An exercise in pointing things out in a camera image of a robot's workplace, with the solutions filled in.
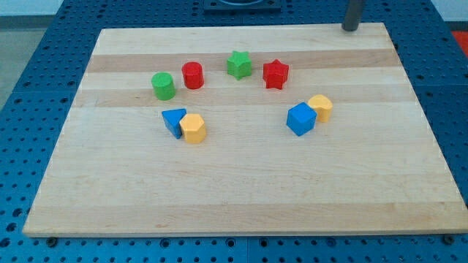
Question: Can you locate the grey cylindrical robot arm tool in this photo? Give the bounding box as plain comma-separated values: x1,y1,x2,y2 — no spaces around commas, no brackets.
341,0,366,31

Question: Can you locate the green star block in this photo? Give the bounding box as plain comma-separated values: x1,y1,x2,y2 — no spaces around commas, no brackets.
227,50,252,80

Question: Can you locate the red star block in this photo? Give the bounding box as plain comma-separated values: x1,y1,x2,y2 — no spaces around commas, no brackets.
263,59,290,90

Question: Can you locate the yellow hexagon block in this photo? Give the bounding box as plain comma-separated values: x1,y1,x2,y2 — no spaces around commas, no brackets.
179,113,207,144

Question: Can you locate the blue triangle block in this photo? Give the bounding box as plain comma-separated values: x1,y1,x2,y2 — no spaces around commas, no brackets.
162,108,186,140

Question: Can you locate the blue cube block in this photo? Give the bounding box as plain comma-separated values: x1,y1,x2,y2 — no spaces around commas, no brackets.
286,102,317,136

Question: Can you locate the red cylinder block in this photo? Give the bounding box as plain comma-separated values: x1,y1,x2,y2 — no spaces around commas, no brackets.
181,61,204,89

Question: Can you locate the green cylinder block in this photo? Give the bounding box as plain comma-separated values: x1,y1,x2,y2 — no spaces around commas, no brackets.
151,72,176,101

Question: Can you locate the yellow heart block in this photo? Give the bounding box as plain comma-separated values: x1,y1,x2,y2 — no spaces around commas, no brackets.
307,94,333,123

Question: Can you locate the light wooden board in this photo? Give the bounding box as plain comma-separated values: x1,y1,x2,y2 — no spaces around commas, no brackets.
23,23,467,237

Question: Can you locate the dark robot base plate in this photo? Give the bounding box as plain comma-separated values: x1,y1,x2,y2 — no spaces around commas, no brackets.
202,0,282,13

